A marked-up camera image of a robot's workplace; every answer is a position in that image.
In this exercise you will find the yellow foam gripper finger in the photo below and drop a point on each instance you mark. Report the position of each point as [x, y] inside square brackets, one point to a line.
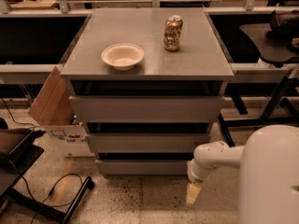
[193, 191]

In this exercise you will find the grey bottom drawer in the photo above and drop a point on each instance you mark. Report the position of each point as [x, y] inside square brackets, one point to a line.
[141, 167]

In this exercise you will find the grey drawer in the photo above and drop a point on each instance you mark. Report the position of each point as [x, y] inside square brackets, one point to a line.
[145, 143]
[155, 110]
[141, 167]

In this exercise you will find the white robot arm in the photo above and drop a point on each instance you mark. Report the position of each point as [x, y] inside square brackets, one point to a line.
[268, 167]

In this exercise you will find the grey middle drawer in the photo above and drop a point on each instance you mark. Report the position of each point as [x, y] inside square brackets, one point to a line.
[145, 143]

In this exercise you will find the grey drawer cabinet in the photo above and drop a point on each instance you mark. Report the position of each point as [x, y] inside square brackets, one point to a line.
[198, 69]

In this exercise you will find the grey top drawer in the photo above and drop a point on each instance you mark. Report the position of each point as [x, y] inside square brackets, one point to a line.
[155, 110]

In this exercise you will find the black table leg right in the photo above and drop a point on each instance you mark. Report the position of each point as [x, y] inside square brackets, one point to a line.
[278, 94]

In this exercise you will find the white paper bowl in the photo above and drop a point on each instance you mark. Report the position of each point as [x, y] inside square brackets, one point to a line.
[123, 56]

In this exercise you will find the cardboard box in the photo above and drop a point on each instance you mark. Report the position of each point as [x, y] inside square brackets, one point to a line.
[52, 111]

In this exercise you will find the crushed gold soda can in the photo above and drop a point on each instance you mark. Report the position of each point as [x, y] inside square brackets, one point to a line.
[172, 32]

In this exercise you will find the black chair right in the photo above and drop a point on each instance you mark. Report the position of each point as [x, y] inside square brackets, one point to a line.
[277, 40]

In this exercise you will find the black stand left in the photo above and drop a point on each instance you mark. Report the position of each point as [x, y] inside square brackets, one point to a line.
[18, 154]

